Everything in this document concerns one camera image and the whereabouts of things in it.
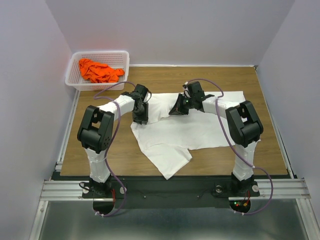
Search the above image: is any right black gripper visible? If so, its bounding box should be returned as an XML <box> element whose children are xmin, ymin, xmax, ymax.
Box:
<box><xmin>168</xmin><ymin>93</ymin><xmax>195</xmax><ymax>116</ymax></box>

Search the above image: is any white t-shirt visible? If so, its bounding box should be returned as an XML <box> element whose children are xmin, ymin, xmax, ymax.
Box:
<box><xmin>130</xmin><ymin>90</ymin><xmax>245</xmax><ymax>180</ymax></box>

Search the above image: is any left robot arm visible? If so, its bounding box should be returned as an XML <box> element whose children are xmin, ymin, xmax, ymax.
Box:
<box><xmin>77</xmin><ymin>84</ymin><xmax>152</xmax><ymax>197</ymax></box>

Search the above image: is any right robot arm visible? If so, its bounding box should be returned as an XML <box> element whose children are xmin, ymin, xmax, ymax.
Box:
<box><xmin>168</xmin><ymin>80</ymin><xmax>264</xmax><ymax>195</ymax></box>

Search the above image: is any orange t-shirt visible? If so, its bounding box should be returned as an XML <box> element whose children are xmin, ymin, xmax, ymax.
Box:
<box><xmin>78</xmin><ymin>58</ymin><xmax>125</xmax><ymax>84</ymax></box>

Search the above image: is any white plastic laundry basket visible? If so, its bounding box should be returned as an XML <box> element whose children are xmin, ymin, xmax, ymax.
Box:
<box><xmin>65</xmin><ymin>50</ymin><xmax>130</xmax><ymax>91</ymax></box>

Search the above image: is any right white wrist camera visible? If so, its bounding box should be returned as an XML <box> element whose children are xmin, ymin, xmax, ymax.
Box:
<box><xmin>182</xmin><ymin>81</ymin><xmax>190</xmax><ymax>98</ymax></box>

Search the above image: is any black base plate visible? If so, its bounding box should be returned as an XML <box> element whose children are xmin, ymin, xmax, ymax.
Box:
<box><xmin>79</xmin><ymin>176</ymin><xmax>260</xmax><ymax>209</ymax></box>

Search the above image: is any aluminium frame rail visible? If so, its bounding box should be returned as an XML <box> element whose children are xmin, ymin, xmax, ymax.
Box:
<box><xmin>28</xmin><ymin>178</ymin><xmax>93</xmax><ymax>240</ymax></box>

